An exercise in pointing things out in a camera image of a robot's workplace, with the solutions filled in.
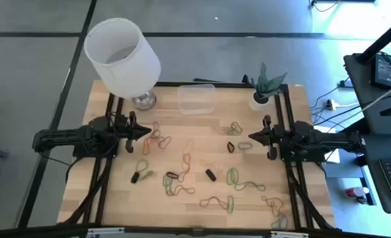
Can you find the black pole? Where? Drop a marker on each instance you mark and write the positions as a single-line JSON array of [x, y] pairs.
[[383, 39]]

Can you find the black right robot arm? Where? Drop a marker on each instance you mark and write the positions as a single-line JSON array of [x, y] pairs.
[[330, 140]]

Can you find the black aluminium frame rail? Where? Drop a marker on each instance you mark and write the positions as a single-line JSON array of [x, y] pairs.
[[231, 85], [119, 105], [110, 105], [182, 231], [278, 105], [288, 105]]

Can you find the black power box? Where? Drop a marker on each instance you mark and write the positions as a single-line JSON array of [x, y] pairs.
[[382, 71]]

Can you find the snake plant in white pot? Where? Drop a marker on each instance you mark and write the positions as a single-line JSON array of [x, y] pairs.
[[258, 105]]

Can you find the wide black rubber band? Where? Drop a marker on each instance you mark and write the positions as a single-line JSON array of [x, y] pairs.
[[168, 174], [228, 147], [134, 177], [210, 174]]

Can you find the blue rubber band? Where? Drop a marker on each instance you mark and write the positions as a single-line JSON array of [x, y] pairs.
[[164, 180], [157, 127]]

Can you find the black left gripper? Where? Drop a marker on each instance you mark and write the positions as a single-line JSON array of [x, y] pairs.
[[124, 130]]

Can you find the black plug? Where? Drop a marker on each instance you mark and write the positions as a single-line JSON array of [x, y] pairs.
[[345, 84]]

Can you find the small grey camera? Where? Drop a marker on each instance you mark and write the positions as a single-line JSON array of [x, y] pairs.
[[198, 231]]

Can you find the red rubber band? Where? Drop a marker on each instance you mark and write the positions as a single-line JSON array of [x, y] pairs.
[[192, 191], [189, 165], [201, 202], [170, 141], [144, 148], [264, 199]]

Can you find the black desk with keyboard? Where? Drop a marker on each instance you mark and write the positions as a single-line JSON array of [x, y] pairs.
[[373, 185]]

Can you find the bluish grey rubber band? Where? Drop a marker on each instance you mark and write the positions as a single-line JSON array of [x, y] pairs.
[[263, 188], [285, 221], [239, 145]]

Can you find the black diagonal frame brace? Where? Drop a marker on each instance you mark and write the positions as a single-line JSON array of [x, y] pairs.
[[82, 205], [314, 211]]

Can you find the white power strip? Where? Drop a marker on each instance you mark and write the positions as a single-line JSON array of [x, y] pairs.
[[330, 105]]

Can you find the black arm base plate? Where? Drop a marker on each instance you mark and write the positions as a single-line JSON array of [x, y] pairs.
[[317, 158], [79, 153]]

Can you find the table lamp with white shade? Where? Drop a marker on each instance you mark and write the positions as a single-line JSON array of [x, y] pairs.
[[122, 66]]

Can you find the red and white bottle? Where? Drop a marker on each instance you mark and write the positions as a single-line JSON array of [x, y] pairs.
[[355, 192]]

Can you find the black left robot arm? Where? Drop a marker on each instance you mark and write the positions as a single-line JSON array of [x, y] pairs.
[[66, 135]]

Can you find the clear plastic bin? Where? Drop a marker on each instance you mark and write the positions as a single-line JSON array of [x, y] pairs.
[[196, 99]]

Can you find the wide green rubber band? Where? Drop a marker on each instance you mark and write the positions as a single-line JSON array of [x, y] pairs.
[[165, 188]]

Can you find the silver frame bracket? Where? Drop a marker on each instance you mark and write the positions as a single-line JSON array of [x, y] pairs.
[[106, 230], [289, 234]]

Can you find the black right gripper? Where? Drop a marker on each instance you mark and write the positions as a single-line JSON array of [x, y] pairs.
[[276, 139]]

